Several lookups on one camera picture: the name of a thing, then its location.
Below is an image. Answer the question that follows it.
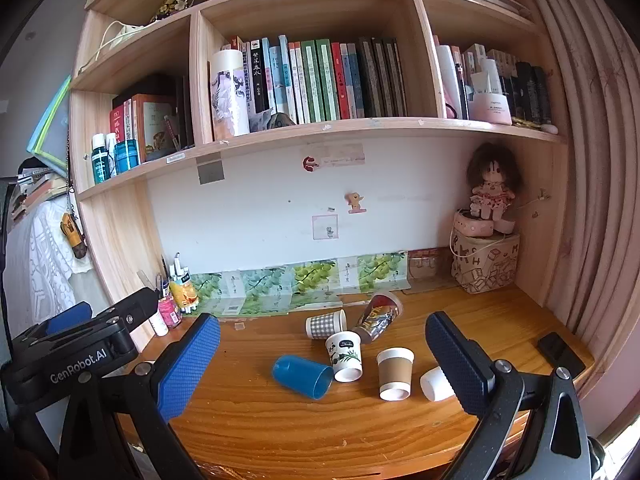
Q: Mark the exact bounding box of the plain white cup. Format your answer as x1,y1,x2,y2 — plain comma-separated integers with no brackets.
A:
419,366,458,403

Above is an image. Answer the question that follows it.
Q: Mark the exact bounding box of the printed fabric storage box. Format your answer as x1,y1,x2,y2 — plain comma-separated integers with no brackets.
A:
451,232,521,295

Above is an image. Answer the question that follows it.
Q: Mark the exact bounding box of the gift bag with flowers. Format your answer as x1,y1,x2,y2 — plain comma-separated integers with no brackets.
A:
150,0,213,25

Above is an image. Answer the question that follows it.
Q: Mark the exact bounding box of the white lace cloth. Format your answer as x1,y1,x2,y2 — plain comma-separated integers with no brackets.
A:
5,200,108,328

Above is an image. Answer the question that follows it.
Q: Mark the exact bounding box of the shiny patterned red-lined cup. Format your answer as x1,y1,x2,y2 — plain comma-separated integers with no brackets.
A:
350,290,405,345

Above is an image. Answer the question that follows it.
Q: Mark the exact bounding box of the pink round box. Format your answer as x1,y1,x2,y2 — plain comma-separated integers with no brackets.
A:
453,208,496,238

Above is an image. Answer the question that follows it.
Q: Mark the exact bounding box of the teal bottle white cap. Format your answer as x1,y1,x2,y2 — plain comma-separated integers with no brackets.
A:
91,133,111,185

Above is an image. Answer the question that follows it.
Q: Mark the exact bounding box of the white printed cylinder tube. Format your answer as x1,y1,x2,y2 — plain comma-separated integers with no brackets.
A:
209,49,251,140

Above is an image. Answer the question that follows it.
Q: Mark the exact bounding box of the square pale wall sticker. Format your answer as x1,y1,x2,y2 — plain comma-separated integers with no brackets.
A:
312,214,339,242

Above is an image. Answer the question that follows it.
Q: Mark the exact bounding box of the yellow brown hanging charm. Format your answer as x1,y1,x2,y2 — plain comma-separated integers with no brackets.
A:
60,212,89,261

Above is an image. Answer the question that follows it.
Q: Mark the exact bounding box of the blue plastic cup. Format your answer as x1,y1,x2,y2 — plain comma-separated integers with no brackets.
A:
271,354,335,401

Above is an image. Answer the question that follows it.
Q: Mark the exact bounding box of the white charger cable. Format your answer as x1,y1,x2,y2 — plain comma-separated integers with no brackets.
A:
80,20,151,73

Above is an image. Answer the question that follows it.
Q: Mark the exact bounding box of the white cosmetic tube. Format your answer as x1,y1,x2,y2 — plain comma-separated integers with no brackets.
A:
472,59,503,96

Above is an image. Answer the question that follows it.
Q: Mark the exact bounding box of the teal wide bottle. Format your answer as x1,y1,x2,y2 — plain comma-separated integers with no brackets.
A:
114,139,140,174

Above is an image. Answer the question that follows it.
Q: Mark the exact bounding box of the checked paper cup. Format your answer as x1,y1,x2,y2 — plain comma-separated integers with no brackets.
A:
305,309,348,341

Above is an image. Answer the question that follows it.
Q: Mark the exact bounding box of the row of colourful books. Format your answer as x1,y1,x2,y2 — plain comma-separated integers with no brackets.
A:
230,35,408,127

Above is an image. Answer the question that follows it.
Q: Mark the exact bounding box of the wooden bookshelf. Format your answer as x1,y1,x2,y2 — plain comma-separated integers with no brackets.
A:
67,0,572,353

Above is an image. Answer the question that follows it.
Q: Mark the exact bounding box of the orange boxed book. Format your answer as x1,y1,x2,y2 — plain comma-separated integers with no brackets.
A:
131,94,181,162

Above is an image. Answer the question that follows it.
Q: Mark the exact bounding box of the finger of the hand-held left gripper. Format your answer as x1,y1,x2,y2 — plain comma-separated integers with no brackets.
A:
45,302,94,335
100,287,159,335

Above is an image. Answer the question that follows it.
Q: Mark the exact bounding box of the white tall bottle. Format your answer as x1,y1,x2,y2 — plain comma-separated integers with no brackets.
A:
437,45,463,120

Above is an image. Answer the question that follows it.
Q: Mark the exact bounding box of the green plastic folder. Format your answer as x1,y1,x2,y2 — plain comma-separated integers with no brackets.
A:
27,75,73,179

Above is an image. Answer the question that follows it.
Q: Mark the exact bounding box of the brown haired cloth doll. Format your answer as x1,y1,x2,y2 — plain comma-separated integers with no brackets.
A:
466,142,524,234

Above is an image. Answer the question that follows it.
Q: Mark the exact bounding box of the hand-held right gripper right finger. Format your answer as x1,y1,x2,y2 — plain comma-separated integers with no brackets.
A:
425,311,593,480

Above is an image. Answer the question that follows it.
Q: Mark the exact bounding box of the green grape print folding card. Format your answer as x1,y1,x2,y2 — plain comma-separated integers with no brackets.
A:
187,251,408,317

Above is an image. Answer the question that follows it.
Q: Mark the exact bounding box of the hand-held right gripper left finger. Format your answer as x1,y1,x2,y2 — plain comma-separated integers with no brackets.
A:
57,312,222,480

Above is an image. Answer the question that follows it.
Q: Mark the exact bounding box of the pink beige curtain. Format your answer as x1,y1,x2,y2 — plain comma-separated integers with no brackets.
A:
515,0,640,413

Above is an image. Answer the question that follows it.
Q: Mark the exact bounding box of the clear plastic container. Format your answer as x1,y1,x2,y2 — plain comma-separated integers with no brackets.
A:
407,249,454,287

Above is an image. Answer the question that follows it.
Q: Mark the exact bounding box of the pink white cosmetic jar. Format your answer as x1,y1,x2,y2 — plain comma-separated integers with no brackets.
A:
470,92,514,127

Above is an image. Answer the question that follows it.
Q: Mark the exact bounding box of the black phone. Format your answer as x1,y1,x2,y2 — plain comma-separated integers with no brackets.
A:
537,331,586,380

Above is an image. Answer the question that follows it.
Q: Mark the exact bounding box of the pale paper wall label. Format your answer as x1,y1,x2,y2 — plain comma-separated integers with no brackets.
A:
300,143,365,166

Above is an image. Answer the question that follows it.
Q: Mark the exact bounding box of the white panda print paper cup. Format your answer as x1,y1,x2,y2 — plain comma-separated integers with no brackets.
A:
325,331,363,383

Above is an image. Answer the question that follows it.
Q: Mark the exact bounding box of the grey tape patch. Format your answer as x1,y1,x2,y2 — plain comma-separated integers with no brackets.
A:
196,155,225,186

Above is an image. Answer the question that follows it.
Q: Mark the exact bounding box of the row of dark books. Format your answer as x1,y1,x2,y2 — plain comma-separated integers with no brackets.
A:
432,35,555,127

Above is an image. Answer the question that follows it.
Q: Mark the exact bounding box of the stack of red books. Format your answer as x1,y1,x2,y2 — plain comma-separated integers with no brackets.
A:
109,74,193,161

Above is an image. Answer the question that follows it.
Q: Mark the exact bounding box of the brown sleeve paper cup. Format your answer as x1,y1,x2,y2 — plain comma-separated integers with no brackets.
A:
376,346,416,402

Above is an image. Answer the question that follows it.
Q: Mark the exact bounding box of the pink small bottle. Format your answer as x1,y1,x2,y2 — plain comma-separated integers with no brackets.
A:
158,296,183,330

